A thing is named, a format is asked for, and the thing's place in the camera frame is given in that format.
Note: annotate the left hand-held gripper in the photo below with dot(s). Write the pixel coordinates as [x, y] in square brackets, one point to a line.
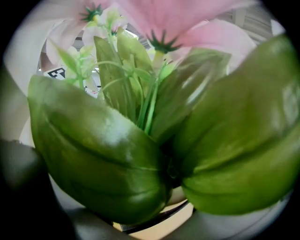
[57, 73]

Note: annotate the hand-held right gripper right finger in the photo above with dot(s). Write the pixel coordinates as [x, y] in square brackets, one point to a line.
[222, 227]

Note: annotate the dark square tray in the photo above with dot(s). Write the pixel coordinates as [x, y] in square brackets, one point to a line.
[164, 214]

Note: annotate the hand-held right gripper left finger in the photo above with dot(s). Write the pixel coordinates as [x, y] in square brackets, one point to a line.
[93, 225]

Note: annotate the artificial pink flower plant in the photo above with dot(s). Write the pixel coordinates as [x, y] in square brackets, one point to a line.
[145, 105]

